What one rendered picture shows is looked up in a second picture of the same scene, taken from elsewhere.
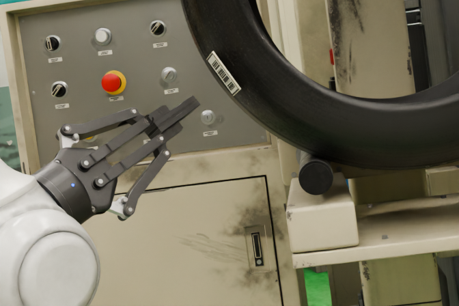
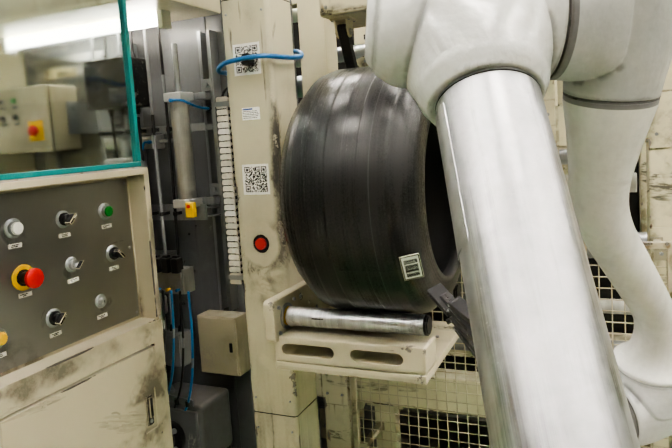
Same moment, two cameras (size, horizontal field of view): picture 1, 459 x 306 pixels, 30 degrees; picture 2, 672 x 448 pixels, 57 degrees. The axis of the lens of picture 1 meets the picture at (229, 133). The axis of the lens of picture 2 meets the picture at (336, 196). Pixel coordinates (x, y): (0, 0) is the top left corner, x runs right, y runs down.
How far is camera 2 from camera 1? 1.48 m
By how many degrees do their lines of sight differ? 71
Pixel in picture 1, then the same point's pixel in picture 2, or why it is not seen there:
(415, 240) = (442, 350)
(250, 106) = (408, 286)
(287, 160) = (277, 323)
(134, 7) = (42, 197)
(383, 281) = (301, 394)
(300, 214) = (427, 349)
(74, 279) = not seen: outside the picture
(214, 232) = (123, 407)
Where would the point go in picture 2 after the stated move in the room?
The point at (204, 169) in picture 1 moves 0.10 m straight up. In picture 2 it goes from (115, 350) to (111, 306)
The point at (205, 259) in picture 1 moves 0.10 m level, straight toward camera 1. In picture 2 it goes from (117, 435) to (157, 439)
